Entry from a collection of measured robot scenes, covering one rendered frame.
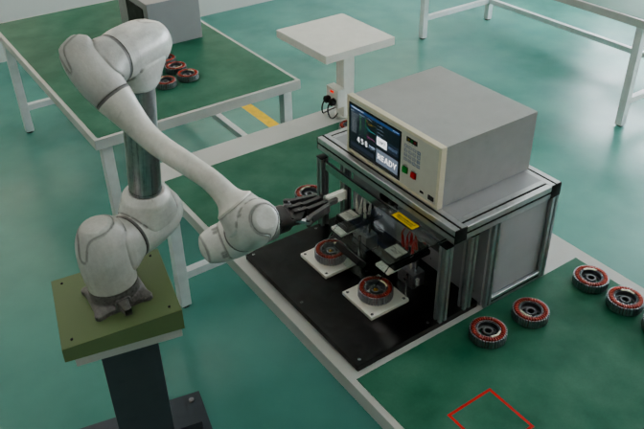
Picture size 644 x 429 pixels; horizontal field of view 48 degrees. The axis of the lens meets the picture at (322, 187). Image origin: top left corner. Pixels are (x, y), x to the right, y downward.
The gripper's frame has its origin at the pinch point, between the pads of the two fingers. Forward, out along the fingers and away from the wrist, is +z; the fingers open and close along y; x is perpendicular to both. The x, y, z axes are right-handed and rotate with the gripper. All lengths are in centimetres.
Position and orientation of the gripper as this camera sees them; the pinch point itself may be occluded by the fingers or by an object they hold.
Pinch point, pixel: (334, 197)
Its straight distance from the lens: 204.1
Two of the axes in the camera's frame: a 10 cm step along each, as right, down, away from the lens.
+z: 8.2, -3.2, 4.7
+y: 5.7, 4.4, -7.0
